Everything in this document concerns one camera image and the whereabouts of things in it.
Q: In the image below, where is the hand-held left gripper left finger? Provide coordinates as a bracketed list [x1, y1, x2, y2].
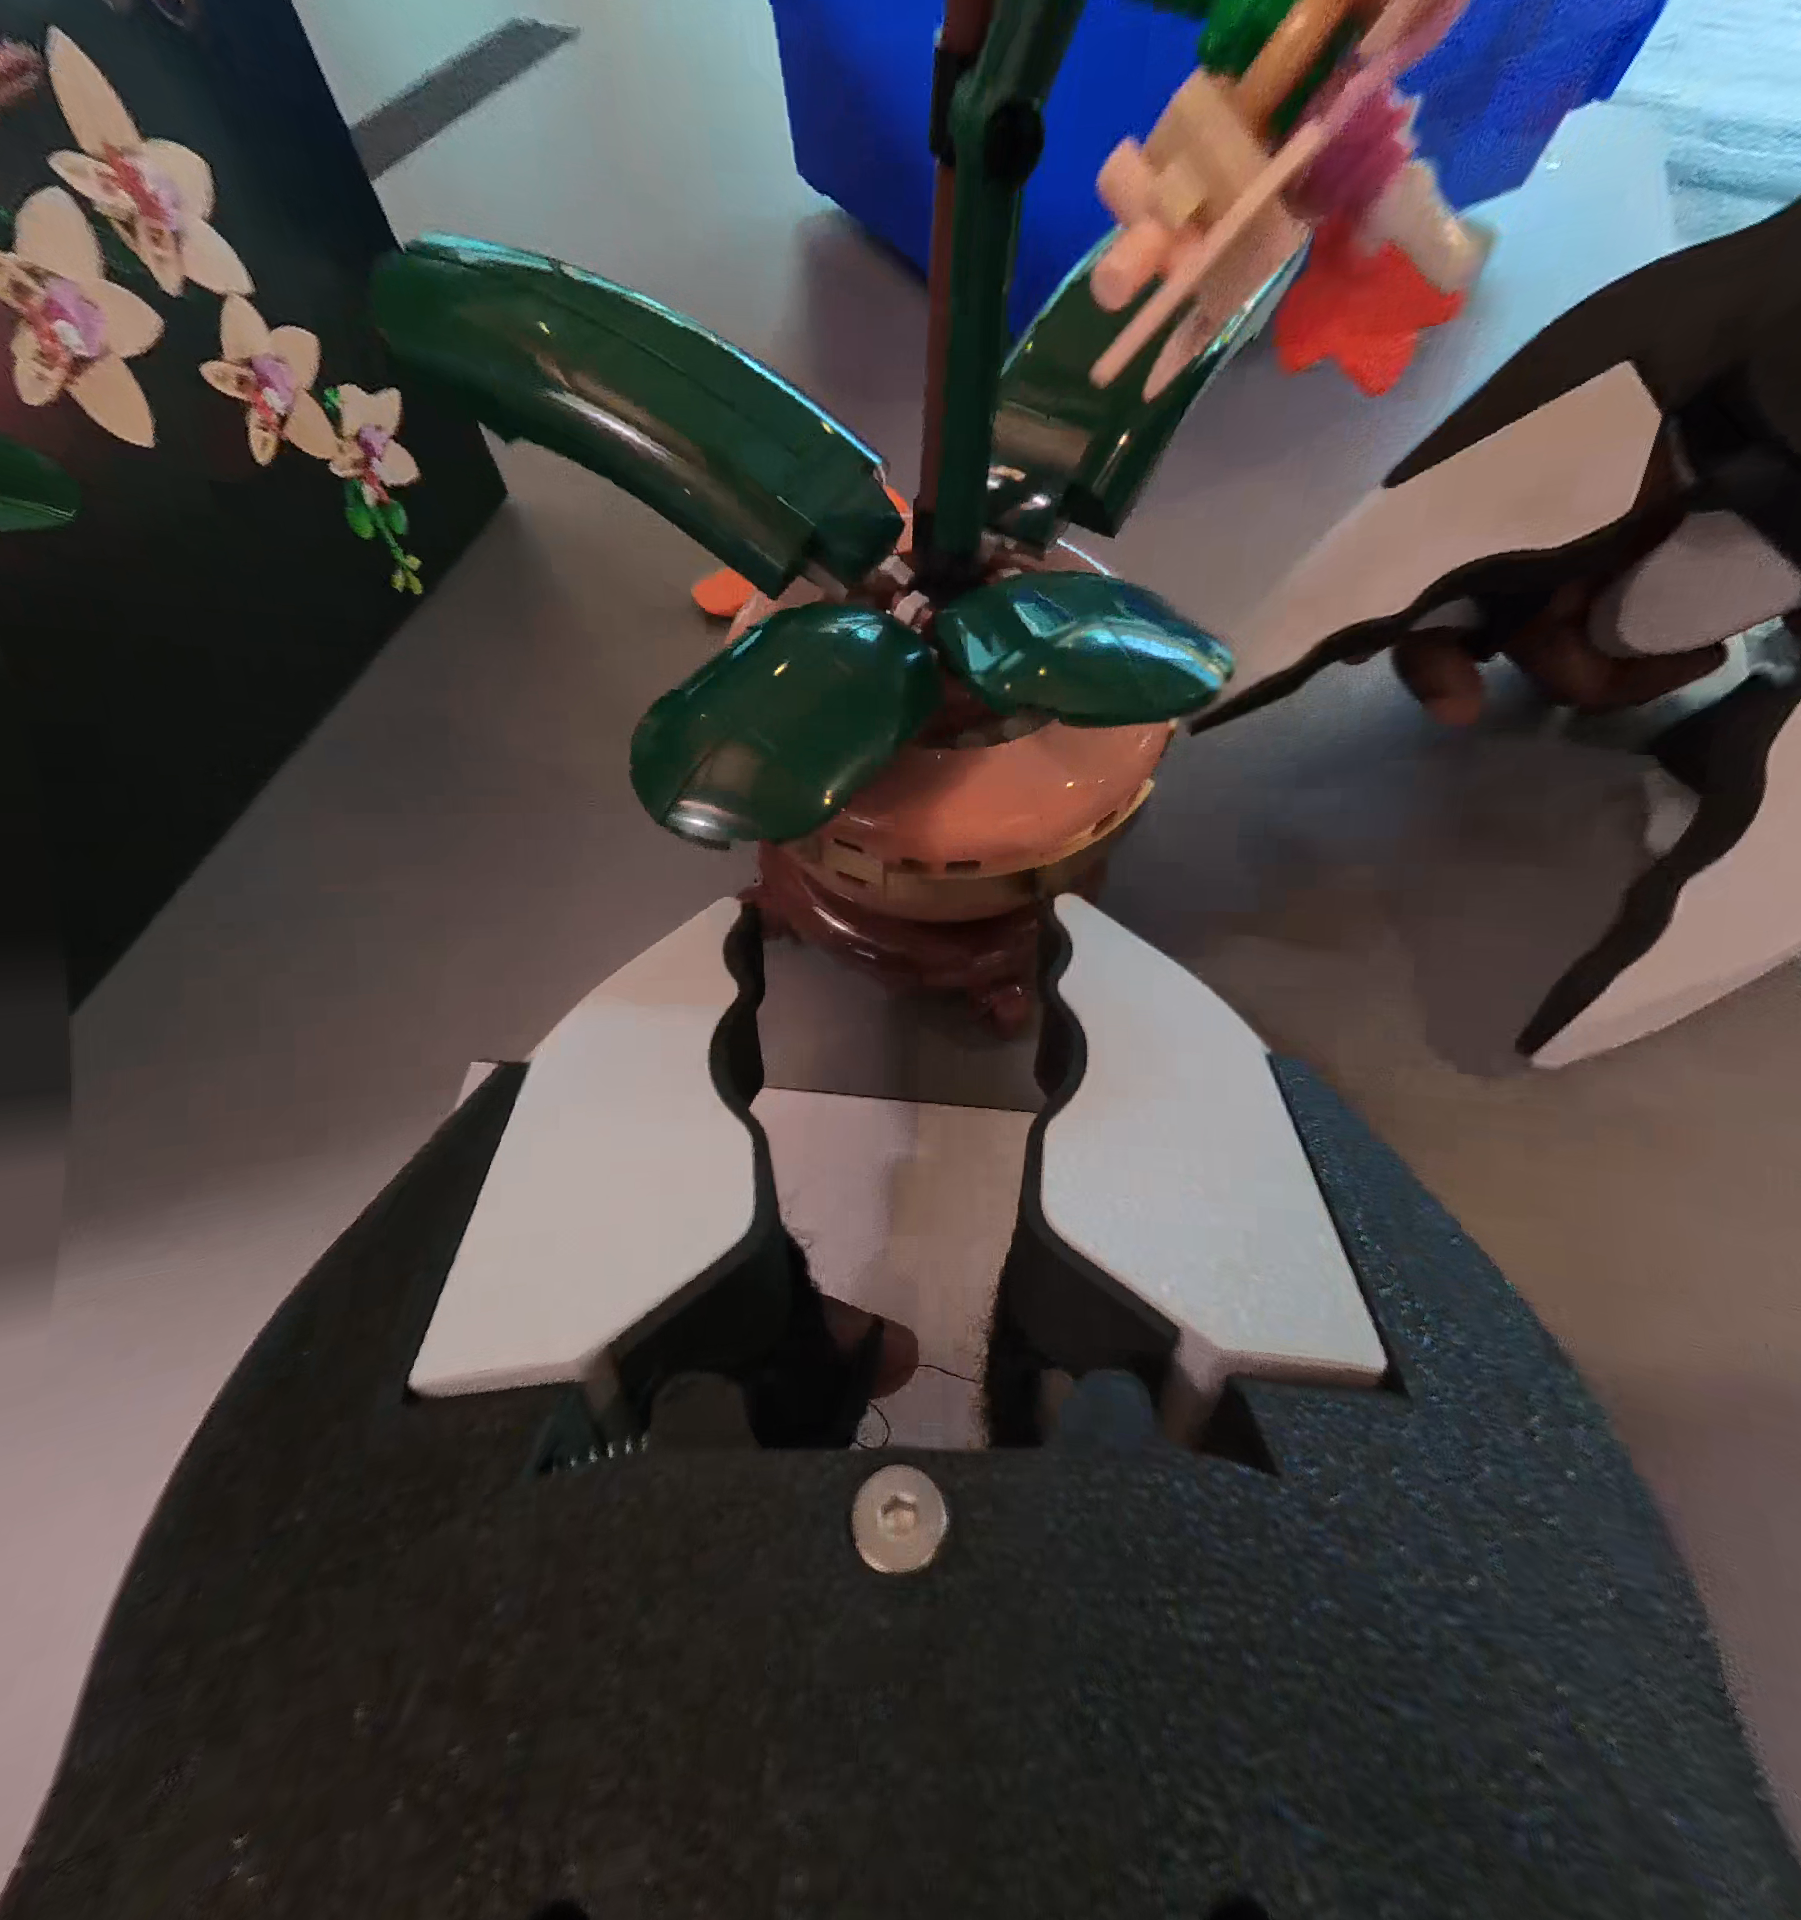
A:
[405, 895, 851, 1455]

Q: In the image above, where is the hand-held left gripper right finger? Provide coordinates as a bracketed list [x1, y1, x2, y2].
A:
[986, 895, 1394, 1450]

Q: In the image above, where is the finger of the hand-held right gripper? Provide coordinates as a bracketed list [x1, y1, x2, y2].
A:
[1515, 592, 1801, 1071]
[1192, 368, 1801, 737]

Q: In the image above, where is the brick orchid plant model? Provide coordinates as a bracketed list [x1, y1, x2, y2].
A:
[369, 0, 1488, 1037]

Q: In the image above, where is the grey desk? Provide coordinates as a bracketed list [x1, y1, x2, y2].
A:
[0, 0, 1801, 1920]

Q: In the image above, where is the person's left hand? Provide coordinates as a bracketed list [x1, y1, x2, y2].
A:
[823, 1295, 920, 1395]

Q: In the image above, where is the orange brick separator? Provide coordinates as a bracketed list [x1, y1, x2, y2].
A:
[688, 477, 915, 622]

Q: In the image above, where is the black orchid product box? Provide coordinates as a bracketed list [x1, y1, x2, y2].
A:
[0, 0, 510, 1112]

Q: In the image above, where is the blue plastic bin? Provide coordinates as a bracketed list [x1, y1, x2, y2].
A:
[769, 0, 1667, 287]

